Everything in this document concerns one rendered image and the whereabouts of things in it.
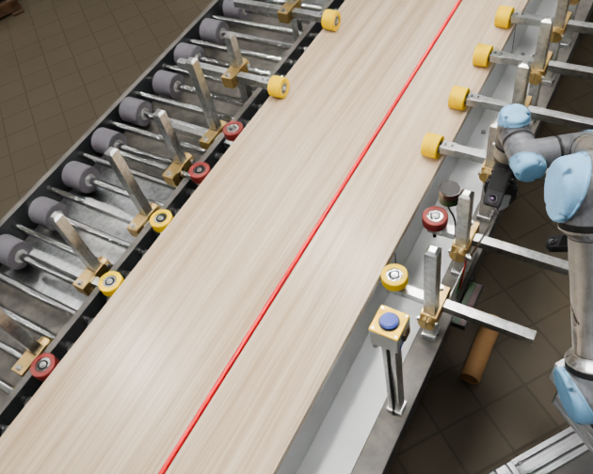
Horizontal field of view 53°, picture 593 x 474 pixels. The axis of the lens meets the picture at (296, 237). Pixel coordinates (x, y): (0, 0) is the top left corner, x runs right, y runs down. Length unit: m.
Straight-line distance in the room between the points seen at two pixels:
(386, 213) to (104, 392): 1.01
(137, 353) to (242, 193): 0.65
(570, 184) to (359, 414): 1.07
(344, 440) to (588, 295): 0.94
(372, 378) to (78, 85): 3.28
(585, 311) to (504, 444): 1.39
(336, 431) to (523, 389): 0.99
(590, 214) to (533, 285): 1.76
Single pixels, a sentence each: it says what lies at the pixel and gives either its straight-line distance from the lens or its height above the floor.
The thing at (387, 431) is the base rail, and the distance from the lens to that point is 1.80.
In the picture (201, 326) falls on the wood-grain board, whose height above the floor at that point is 0.90.
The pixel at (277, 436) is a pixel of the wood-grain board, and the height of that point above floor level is 0.90.
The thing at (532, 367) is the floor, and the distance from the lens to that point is 2.68.
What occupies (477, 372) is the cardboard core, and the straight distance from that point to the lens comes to 2.56.
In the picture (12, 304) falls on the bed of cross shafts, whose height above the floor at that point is 0.71.
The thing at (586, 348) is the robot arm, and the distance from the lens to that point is 1.25.
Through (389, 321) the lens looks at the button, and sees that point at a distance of 1.33.
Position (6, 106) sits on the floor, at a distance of 4.73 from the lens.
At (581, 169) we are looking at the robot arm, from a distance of 1.12.
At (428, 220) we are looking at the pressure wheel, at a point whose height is 0.91.
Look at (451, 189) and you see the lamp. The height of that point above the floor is 1.10.
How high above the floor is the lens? 2.40
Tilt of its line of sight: 52 degrees down
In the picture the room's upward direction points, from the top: 16 degrees counter-clockwise
